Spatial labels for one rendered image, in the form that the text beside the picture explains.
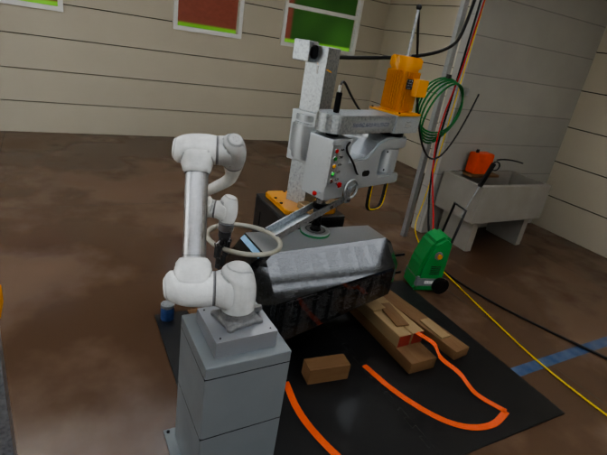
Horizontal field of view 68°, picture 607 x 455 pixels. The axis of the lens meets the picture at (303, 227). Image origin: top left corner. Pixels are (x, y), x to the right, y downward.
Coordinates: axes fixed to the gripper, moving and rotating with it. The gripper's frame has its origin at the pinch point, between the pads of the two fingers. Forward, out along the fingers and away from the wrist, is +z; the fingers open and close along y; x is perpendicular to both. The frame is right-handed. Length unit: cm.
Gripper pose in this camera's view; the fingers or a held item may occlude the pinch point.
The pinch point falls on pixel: (219, 262)
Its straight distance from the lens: 268.2
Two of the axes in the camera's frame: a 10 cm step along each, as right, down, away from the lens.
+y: 5.0, -2.0, 8.5
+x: -8.4, -3.4, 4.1
